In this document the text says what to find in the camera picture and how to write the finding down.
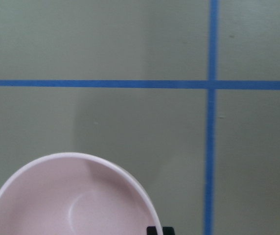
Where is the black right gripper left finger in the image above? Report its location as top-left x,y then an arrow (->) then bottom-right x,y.
146,226 -> 157,235

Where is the pink bowl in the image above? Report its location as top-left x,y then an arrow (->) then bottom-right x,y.
0,153 -> 163,235

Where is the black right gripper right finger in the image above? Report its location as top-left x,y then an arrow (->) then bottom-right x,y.
163,227 -> 174,235

